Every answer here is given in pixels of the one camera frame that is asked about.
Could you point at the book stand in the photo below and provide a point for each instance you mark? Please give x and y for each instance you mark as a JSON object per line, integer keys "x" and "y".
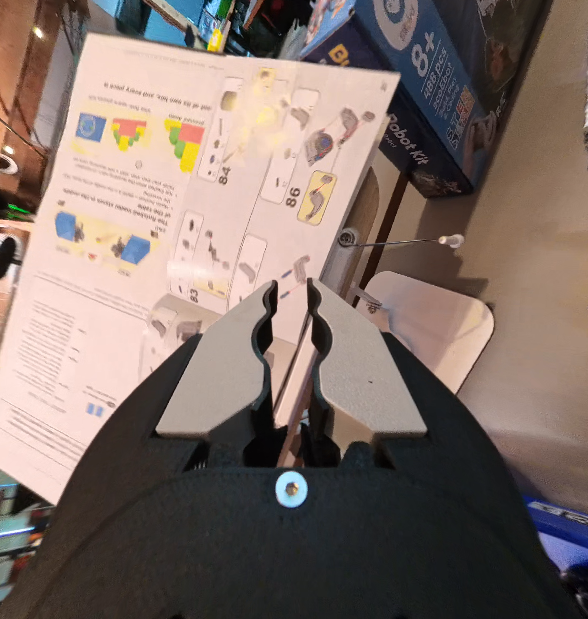
{"x": 429, "y": 329}

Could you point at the black disc on pole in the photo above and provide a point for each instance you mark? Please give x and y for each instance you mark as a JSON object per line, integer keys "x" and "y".
{"x": 4, "y": 258}

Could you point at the blue robot kit box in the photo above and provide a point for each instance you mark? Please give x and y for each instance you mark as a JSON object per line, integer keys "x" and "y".
{"x": 419, "y": 96}

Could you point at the white instruction booklet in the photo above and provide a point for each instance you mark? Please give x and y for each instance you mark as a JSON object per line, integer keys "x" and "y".
{"x": 129, "y": 242}

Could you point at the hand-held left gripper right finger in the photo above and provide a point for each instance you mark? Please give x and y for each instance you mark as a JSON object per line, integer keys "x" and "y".
{"x": 366, "y": 382}

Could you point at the blue parts bin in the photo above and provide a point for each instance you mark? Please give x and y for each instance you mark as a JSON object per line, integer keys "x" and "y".
{"x": 565, "y": 541}

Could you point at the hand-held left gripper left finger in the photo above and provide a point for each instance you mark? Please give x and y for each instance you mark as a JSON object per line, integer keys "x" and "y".
{"x": 216, "y": 377}

